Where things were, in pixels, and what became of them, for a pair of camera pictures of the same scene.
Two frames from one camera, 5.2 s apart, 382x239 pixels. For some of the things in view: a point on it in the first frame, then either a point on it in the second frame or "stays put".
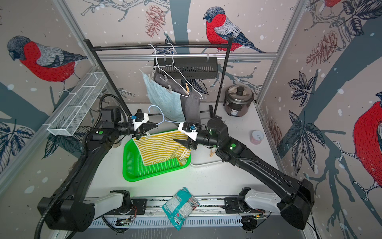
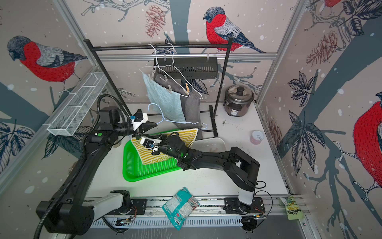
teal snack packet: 181,207 stays put
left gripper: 149,125 stays put
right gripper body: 206,140 → 165,148
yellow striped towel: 155,147 stays put
